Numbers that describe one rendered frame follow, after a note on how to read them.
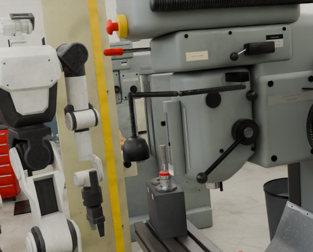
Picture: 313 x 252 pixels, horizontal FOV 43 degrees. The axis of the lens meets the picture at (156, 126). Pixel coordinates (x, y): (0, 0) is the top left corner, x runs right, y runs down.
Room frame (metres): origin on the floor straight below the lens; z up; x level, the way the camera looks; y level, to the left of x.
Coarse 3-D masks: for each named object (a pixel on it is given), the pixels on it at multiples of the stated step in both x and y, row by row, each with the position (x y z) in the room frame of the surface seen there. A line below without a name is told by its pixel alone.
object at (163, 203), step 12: (156, 180) 1.66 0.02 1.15; (156, 192) 1.54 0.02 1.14; (168, 192) 1.53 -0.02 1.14; (180, 192) 1.52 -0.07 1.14; (156, 204) 1.50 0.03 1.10; (168, 204) 1.51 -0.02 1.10; (180, 204) 1.52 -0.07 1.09; (156, 216) 1.51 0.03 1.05; (168, 216) 1.51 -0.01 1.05; (180, 216) 1.52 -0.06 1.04; (156, 228) 1.54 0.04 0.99; (168, 228) 1.51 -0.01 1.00; (180, 228) 1.52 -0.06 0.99
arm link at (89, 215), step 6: (84, 198) 1.65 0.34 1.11; (90, 198) 1.64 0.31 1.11; (96, 198) 1.65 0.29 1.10; (102, 198) 1.69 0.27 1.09; (84, 204) 1.66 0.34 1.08; (90, 204) 1.64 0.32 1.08; (96, 204) 1.65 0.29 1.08; (90, 210) 1.65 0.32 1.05; (96, 210) 1.65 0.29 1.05; (90, 216) 1.66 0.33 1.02; (96, 216) 1.64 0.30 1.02; (102, 216) 1.64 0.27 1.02; (96, 222) 1.63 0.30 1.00
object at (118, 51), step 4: (112, 48) 1.15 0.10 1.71; (116, 48) 1.15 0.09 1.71; (120, 48) 1.15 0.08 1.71; (128, 48) 1.17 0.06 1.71; (132, 48) 1.17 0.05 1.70; (136, 48) 1.17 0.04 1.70; (140, 48) 1.17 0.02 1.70; (144, 48) 1.18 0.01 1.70; (148, 48) 1.18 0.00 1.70; (104, 52) 1.14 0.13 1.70; (108, 52) 1.14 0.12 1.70; (112, 52) 1.14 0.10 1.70; (116, 52) 1.15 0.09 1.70; (120, 52) 1.15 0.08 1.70; (124, 52) 1.16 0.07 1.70; (128, 52) 1.17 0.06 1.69
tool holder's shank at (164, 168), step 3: (162, 144) 1.58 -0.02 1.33; (159, 147) 1.57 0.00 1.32; (162, 147) 1.56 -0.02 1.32; (162, 150) 1.56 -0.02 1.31; (165, 150) 1.57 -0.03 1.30; (162, 153) 1.56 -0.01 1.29; (165, 153) 1.57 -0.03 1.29; (162, 156) 1.56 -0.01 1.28; (165, 156) 1.57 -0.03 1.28; (162, 159) 1.56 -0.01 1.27; (165, 159) 1.56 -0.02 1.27; (162, 162) 1.56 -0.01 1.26; (165, 162) 1.56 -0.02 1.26; (162, 165) 1.56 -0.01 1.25; (165, 165) 1.56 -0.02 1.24; (162, 168) 1.56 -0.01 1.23; (165, 168) 1.56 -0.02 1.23; (162, 171) 1.57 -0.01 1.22; (165, 171) 1.56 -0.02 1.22
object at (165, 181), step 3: (159, 177) 1.57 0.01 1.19; (162, 177) 1.55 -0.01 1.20; (165, 177) 1.55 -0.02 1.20; (168, 177) 1.55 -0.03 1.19; (162, 180) 1.55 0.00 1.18; (165, 180) 1.55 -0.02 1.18; (168, 180) 1.55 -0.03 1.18; (162, 183) 1.55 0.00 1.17; (165, 183) 1.55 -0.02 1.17; (168, 183) 1.55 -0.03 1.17; (162, 186) 1.55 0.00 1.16; (165, 186) 1.55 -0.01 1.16; (168, 186) 1.55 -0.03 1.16
